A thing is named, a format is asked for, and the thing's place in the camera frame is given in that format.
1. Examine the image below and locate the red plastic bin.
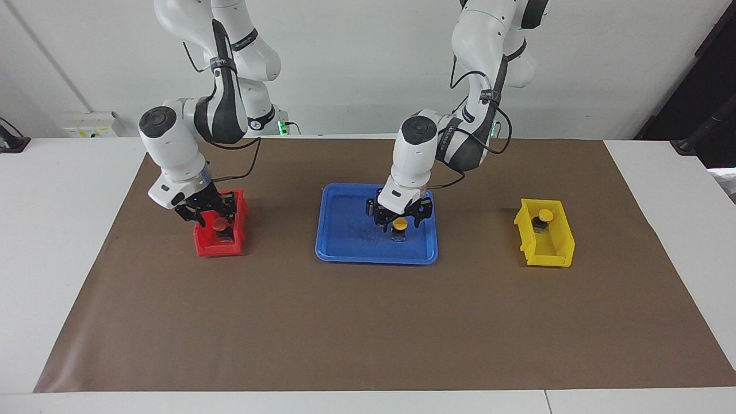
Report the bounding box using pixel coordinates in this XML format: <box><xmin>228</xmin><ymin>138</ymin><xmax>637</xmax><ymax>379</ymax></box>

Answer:
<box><xmin>193</xmin><ymin>189</ymin><xmax>250</xmax><ymax>258</ymax></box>

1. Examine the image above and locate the blue plastic tray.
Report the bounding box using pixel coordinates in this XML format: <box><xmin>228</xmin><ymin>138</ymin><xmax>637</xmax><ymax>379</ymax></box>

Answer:
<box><xmin>315</xmin><ymin>183</ymin><xmax>439</xmax><ymax>265</ymax></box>

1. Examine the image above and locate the brown paper mat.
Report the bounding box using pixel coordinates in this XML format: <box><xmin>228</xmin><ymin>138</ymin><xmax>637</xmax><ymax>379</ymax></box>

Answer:
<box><xmin>33</xmin><ymin>137</ymin><xmax>736</xmax><ymax>393</ymax></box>

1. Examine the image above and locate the yellow plastic bin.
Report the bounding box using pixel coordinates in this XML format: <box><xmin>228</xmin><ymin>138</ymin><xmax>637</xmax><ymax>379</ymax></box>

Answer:
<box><xmin>513</xmin><ymin>198</ymin><xmax>576</xmax><ymax>268</ymax></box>

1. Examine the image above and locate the black stand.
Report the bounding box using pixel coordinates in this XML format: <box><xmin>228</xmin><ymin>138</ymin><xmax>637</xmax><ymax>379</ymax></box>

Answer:
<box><xmin>670</xmin><ymin>98</ymin><xmax>736</xmax><ymax>157</ymax></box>

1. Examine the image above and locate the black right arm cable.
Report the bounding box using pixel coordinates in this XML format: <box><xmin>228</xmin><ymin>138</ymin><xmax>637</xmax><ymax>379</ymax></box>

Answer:
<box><xmin>208</xmin><ymin>137</ymin><xmax>263</xmax><ymax>182</ymax></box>

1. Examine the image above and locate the white wall outlet box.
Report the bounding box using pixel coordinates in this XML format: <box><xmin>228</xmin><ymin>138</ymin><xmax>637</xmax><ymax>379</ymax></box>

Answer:
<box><xmin>62</xmin><ymin>111</ymin><xmax>118</xmax><ymax>139</ymax></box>

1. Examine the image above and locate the black clamp mount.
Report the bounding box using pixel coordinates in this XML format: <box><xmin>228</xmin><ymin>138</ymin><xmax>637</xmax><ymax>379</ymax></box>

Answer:
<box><xmin>0</xmin><ymin>118</ymin><xmax>30</xmax><ymax>154</ymax></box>

